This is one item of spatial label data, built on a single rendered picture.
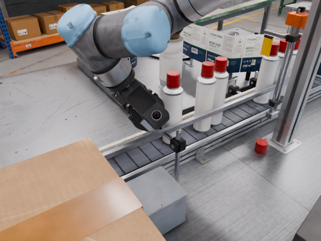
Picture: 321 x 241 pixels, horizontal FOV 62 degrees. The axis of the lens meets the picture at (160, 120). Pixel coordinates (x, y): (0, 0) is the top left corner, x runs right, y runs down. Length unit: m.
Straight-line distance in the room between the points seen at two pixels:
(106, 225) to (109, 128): 0.64
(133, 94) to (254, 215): 0.39
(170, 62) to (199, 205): 0.51
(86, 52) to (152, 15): 0.14
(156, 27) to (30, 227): 0.31
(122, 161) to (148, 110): 0.19
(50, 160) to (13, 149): 0.55
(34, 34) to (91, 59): 3.87
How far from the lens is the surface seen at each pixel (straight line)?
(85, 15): 0.49
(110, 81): 0.55
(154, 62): 1.25
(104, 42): 0.47
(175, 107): 0.67
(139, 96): 0.57
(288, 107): 0.84
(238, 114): 0.90
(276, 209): 0.71
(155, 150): 0.72
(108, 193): 0.31
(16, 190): 0.34
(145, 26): 0.42
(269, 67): 0.92
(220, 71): 0.75
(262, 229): 0.66
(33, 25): 4.36
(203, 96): 0.73
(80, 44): 0.50
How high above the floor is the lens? 1.35
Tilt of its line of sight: 34 degrees down
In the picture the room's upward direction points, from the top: straight up
